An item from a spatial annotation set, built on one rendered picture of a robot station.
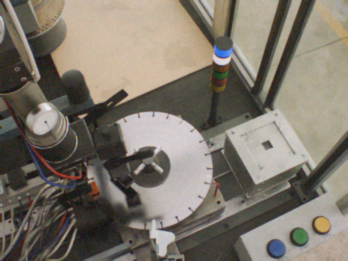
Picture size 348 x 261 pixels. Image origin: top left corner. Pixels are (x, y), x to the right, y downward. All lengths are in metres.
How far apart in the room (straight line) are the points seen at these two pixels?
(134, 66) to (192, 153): 0.51
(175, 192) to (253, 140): 0.28
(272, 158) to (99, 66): 0.72
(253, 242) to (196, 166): 0.25
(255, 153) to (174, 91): 0.41
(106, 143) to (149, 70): 0.72
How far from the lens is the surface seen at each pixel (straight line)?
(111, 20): 1.57
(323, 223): 1.06
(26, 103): 0.57
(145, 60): 1.42
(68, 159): 0.72
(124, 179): 0.91
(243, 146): 1.08
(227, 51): 0.93
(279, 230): 1.03
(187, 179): 0.98
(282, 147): 1.11
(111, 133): 0.71
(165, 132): 1.04
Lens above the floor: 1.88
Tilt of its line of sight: 63 degrees down
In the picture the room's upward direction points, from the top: 1 degrees counter-clockwise
